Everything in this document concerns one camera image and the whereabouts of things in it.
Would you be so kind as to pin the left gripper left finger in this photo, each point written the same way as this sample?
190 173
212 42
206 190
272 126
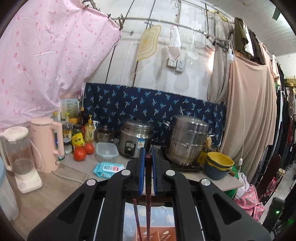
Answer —
141 170

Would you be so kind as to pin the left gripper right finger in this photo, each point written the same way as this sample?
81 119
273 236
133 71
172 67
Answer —
154 172

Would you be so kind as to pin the dark maroon chopstick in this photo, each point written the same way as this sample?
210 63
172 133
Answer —
148 191

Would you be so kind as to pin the silver rice cooker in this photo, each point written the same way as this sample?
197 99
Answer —
134 135

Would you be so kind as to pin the black induction cooktop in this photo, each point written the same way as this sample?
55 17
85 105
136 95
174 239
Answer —
193 168

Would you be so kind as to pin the blue wet wipes pack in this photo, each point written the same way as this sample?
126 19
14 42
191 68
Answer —
107 170

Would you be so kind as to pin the clear lidded food container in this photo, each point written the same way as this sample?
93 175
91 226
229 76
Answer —
106 152

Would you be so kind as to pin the small glass lidded pot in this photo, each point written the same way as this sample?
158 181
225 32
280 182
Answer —
104 135

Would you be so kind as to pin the large stainless steamer pot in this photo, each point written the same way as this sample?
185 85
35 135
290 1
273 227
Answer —
186 138

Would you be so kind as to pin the pink utensil holder basket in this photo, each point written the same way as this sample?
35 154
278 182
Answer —
161 233

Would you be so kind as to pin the right red tomato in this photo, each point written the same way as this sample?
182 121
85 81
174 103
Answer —
89 148

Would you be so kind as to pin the red tomato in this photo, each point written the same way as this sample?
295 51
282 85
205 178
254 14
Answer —
79 154
89 148

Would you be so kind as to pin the dark blue bowl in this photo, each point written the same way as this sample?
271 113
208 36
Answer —
215 173

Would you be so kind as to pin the yellow oil bottle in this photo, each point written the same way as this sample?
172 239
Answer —
89 130

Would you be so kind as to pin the left red tomato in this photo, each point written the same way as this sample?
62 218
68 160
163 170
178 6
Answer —
79 154

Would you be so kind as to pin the navy blue patterned cloth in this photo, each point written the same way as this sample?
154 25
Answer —
110 105

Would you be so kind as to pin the yellow bowl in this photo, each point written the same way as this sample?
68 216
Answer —
220 159

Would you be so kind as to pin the yellow seasoning packet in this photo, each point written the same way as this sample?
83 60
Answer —
78 140

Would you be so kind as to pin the soy sauce bottle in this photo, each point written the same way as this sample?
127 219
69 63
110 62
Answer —
67 128

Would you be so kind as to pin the pink floral bag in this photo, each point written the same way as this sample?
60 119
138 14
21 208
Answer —
250 203

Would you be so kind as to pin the pink electric kettle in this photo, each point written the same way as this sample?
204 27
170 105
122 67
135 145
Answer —
47 143

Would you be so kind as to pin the yellow hanging cutting board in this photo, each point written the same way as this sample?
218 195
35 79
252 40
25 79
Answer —
148 43

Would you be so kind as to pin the white hanging strainer ladle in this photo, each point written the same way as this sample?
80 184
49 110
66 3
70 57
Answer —
191 50

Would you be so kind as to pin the beige hanging curtain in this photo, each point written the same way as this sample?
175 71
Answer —
248 91

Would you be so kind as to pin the white blender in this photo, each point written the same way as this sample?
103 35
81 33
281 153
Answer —
16 153

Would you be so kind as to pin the blue rimmed plastic bin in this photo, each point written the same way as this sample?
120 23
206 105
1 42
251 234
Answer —
7 196

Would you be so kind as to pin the pink floral curtain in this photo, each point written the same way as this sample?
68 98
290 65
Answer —
48 50

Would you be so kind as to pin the wall power socket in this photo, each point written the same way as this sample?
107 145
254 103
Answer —
177 65

